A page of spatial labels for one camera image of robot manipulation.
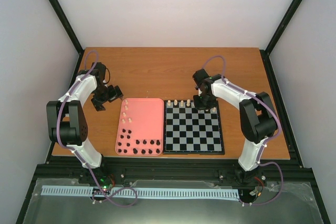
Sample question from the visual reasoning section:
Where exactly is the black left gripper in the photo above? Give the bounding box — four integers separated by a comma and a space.
91, 85, 123, 111

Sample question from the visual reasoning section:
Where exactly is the light blue cable duct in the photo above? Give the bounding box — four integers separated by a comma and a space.
40, 185, 239, 201

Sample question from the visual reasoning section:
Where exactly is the black grey chessboard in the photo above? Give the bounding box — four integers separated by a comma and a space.
163, 100, 225, 155

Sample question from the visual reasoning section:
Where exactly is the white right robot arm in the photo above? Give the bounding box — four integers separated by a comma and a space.
193, 69, 281, 185

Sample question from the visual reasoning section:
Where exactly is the right controller board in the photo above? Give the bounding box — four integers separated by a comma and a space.
249, 176, 265, 198

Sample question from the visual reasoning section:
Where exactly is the controller board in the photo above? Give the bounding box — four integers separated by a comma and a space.
249, 176, 265, 198
100, 174, 115, 191

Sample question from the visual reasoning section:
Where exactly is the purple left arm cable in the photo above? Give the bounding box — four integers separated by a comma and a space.
56, 50, 138, 207

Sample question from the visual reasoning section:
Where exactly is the pink plastic tray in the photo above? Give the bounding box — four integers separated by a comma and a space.
115, 98, 164, 157

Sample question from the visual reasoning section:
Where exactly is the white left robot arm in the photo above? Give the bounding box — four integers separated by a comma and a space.
46, 62, 123, 184

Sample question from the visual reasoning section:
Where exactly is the left controller board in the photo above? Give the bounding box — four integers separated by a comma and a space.
100, 174, 115, 191

